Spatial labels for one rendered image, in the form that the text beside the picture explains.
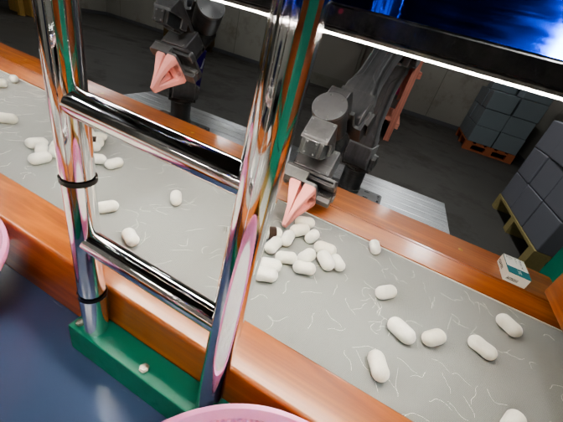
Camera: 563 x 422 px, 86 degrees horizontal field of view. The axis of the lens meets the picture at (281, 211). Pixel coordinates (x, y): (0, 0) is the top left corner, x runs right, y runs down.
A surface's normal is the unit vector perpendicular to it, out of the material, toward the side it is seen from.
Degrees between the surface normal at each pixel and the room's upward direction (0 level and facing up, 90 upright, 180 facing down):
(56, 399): 0
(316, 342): 0
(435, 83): 90
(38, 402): 0
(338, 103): 41
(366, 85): 45
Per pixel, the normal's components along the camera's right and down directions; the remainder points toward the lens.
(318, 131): -0.10, -0.36
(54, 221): 0.24, -0.82
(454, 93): -0.38, 0.41
